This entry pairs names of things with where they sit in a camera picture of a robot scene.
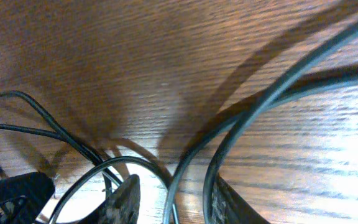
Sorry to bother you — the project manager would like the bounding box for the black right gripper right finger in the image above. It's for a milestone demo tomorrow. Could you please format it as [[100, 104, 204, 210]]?
[[211, 176, 269, 224]]

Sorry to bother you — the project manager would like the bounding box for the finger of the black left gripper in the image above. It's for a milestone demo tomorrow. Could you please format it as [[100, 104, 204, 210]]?
[[0, 172, 55, 224]]

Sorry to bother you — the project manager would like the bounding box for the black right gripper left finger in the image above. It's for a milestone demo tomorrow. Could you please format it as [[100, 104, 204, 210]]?
[[78, 174, 140, 224]]

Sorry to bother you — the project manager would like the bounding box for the black thick USB cable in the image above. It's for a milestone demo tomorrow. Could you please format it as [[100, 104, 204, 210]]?
[[162, 6, 358, 224]]

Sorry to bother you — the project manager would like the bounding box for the black cable bundle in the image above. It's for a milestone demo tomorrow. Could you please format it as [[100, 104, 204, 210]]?
[[0, 90, 175, 224]]

